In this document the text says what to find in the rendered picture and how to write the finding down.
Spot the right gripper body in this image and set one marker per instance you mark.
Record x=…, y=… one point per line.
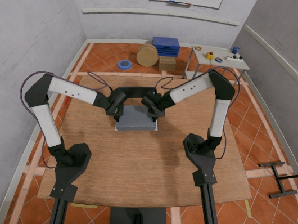
x=152, y=114

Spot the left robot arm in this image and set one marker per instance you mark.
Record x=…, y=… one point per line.
x=37, y=98

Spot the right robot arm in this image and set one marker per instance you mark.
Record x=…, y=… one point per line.
x=224, y=93

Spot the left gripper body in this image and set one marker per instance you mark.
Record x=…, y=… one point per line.
x=119, y=112

